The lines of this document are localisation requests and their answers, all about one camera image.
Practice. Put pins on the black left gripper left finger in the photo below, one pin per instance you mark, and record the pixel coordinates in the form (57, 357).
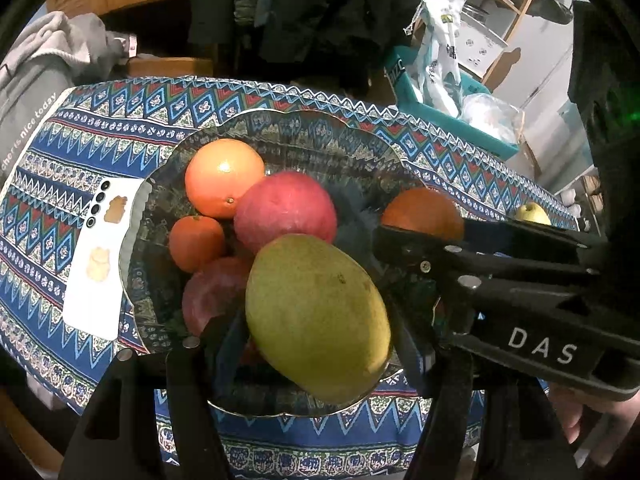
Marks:
(118, 435)

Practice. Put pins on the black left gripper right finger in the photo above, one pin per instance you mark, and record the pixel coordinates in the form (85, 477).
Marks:
(520, 436)

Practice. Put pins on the yellow green apple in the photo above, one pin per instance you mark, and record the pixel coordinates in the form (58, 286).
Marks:
(532, 212)

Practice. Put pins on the large red apple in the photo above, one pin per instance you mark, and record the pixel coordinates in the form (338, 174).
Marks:
(218, 288)

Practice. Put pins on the small tangerine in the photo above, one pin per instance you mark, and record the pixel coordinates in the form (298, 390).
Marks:
(425, 211)

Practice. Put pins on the large orange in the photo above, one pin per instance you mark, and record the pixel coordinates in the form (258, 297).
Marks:
(194, 241)

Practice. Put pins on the green yellow mango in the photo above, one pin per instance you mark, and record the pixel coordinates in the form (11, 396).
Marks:
(316, 317)

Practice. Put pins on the right hand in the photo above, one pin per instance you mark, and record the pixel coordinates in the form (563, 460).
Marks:
(605, 424)

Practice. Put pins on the white smartphone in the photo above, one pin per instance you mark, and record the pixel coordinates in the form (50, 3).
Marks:
(93, 294)

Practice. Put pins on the clear plastic bag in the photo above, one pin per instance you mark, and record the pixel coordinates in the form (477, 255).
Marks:
(495, 117)

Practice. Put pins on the glass fruit plate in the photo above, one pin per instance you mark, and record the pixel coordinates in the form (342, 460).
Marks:
(362, 174)

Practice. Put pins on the small red apple on plate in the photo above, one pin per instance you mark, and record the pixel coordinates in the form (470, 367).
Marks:
(288, 202)

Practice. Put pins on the orange on plate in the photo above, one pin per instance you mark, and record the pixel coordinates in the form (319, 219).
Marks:
(219, 174)

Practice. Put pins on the white rice bag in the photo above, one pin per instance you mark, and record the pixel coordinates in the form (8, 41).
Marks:
(435, 74)

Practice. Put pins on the white patterned box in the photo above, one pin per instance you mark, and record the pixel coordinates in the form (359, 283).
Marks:
(478, 47)

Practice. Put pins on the patterned blue tablecloth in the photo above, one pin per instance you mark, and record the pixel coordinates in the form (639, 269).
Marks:
(76, 137)

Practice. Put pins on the dark hanging jacket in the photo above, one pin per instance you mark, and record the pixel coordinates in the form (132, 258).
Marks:
(332, 45)

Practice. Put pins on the grey hoodie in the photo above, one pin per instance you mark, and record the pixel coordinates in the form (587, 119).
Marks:
(50, 55)

